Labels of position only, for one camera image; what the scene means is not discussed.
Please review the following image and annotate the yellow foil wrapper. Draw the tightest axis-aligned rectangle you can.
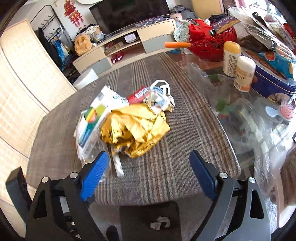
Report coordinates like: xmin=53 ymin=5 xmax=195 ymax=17
xmin=100 ymin=103 xmax=170 ymax=158

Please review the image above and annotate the long white medicine box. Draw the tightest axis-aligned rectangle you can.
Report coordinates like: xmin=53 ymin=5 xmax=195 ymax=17
xmin=75 ymin=85 xmax=129 ymax=148

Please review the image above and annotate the red tube package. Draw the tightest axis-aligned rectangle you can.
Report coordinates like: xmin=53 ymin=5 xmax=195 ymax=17
xmin=126 ymin=86 xmax=148 ymax=105

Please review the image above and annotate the white blue face mask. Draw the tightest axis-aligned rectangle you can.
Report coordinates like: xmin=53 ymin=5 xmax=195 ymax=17
xmin=144 ymin=80 xmax=175 ymax=115

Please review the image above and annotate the black trash bin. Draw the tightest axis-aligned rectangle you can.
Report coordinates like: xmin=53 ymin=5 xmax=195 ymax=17
xmin=119 ymin=201 xmax=182 ymax=240

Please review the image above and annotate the grey plaid tablecloth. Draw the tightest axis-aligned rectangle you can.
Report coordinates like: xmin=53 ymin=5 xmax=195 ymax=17
xmin=26 ymin=53 xmax=241 ymax=205

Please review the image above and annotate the clear plastic bag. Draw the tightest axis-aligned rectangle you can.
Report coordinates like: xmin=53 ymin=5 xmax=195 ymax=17
xmin=181 ymin=63 xmax=295 ymax=196

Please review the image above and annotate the pink hairbrush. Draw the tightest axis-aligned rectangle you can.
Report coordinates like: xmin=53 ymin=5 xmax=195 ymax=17
xmin=265 ymin=100 xmax=295 ymax=121

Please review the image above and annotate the blue cookie tin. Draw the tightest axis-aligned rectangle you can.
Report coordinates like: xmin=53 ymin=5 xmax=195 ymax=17
xmin=242 ymin=48 xmax=295 ymax=98

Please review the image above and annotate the yellow cap white bottle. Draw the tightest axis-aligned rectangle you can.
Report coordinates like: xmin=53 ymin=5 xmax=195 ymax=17
xmin=223 ymin=41 xmax=241 ymax=77

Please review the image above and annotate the red plastic basket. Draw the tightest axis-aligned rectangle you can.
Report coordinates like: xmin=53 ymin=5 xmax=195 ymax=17
xmin=188 ymin=19 xmax=237 ymax=62

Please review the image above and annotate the beige TV cabinet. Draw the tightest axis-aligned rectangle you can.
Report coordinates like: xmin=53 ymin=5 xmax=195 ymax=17
xmin=73 ymin=19 xmax=177 ymax=77

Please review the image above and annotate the floral cloth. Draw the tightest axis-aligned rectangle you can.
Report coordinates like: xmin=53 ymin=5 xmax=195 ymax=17
xmin=173 ymin=20 xmax=191 ymax=43

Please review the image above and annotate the dark blue book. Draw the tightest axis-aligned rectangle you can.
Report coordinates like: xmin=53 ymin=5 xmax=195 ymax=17
xmin=212 ymin=16 xmax=241 ymax=34

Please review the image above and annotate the black television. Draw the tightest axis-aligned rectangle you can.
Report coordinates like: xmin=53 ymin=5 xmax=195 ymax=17
xmin=89 ymin=0 xmax=170 ymax=34

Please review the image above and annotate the black coat rack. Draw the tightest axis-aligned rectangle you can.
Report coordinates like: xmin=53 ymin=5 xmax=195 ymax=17
xmin=30 ymin=4 xmax=77 ymax=81

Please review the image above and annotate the red hanging decoration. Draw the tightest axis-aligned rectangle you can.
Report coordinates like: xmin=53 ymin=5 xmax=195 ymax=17
xmin=64 ymin=0 xmax=84 ymax=29

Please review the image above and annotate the beige standing air conditioner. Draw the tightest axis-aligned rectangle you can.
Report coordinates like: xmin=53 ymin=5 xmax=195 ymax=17
xmin=192 ymin=0 xmax=224 ymax=19

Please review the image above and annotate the orange handle tool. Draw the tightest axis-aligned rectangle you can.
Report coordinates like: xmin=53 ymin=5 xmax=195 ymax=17
xmin=165 ymin=42 xmax=191 ymax=48

